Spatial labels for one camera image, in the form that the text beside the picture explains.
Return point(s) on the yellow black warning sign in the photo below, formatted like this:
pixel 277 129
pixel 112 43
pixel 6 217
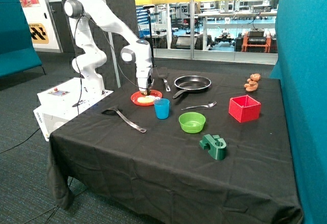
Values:
pixel 38 33

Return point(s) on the blue plastic cup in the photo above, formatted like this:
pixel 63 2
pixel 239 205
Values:
pixel 162 107

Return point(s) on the black tripod stand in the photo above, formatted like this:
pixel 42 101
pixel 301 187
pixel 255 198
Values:
pixel 147 8

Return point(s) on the silver metal fork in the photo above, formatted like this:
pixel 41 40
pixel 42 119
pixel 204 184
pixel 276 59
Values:
pixel 201 106

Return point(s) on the black ladle metal handle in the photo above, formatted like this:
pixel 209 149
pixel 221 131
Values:
pixel 116 110

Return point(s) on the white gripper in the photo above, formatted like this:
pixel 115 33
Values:
pixel 145 83

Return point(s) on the dark green printed part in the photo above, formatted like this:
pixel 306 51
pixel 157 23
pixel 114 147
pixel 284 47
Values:
pixel 215 146

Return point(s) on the black slotted spatula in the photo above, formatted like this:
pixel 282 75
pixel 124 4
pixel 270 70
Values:
pixel 162 73

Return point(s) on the black frying pan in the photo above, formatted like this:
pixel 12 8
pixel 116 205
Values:
pixel 191 84

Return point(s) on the orange black wheeled robot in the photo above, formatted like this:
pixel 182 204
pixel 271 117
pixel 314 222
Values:
pixel 256 41

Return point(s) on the dark grey acoustic panel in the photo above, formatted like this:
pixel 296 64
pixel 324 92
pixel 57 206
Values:
pixel 125 10

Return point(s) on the teal partition panel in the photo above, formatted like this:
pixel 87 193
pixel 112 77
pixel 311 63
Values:
pixel 301 67

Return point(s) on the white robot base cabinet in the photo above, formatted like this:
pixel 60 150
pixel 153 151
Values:
pixel 62 103

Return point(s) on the red open box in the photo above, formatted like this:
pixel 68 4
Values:
pixel 244 108

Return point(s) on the yellow toy corn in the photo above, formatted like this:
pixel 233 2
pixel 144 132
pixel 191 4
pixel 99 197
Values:
pixel 145 99

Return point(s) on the teal sofa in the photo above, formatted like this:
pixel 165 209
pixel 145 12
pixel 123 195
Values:
pixel 17 51

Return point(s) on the brown teddy bear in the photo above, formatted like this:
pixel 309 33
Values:
pixel 252 82

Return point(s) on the black tablecloth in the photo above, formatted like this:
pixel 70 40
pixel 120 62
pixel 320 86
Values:
pixel 165 173

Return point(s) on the green plastic bowl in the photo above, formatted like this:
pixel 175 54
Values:
pixel 192 122

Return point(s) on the red plastic plate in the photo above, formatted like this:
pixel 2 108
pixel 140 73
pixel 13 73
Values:
pixel 154 93

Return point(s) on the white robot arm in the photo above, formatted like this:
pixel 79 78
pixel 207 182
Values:
pixel 137 51

